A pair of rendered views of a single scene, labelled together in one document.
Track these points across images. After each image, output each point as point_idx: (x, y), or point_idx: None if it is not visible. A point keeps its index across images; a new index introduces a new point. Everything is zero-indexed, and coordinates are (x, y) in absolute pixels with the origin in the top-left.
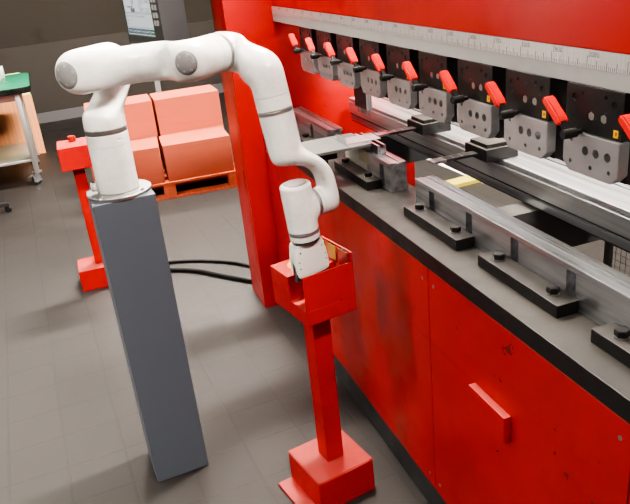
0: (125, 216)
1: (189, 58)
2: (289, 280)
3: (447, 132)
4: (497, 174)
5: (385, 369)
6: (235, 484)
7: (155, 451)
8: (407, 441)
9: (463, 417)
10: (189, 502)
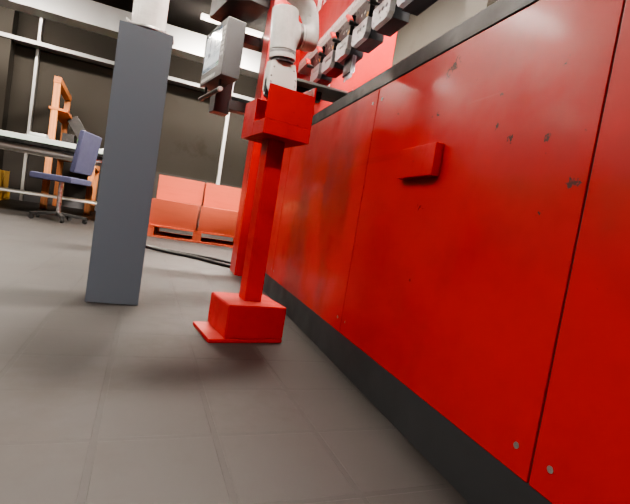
0: (143, 41)
1: None
2: (258, 102)
3: None
4: None
5: (317, 245)
6: (153, 316)
7: (93, 268)
8: (322, 303)
9: (386, 209)
10: (103, 313)
